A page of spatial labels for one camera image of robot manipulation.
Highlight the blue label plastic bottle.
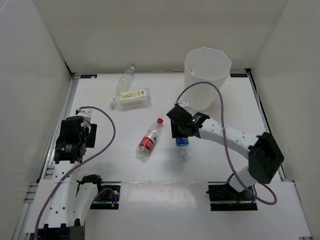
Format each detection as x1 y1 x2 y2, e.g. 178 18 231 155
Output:
175 137 189 157

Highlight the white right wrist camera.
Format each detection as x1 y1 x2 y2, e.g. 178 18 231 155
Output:
175 101 189 108

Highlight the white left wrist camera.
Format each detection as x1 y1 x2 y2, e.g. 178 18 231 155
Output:
75 107 92 122

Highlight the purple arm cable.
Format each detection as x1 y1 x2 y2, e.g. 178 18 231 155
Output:
34 106 117 240
174 81 278 205

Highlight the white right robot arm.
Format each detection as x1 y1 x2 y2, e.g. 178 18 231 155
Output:
166 104 284 200

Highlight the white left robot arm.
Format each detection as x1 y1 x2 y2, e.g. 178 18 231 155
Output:
34 115 105 240

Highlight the aluminium left frame rail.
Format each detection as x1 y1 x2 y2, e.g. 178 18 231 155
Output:
12 72 80 240

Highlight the clear bottle yellow label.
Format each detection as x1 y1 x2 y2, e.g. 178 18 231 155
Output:
110 88 152 111

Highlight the red label plastic bottle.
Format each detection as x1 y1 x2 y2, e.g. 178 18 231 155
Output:
135 118 164 160

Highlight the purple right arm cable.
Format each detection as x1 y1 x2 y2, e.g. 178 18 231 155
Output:
174 81 278 205

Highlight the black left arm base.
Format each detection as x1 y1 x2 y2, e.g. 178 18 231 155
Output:
90 181 121 210

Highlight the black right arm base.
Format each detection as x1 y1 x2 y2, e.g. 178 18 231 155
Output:
206 174 258 212

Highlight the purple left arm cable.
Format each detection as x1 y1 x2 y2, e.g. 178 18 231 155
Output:
34 106 117 240

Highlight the white polygonal plastic bin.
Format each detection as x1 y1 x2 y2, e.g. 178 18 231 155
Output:
183 47 232 111

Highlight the clear ribbed plastic bottle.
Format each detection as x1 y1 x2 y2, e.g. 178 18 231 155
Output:
115 66 135 95

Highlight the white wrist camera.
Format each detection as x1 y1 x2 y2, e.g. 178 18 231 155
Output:
75 107 92 122
175 101 189 108

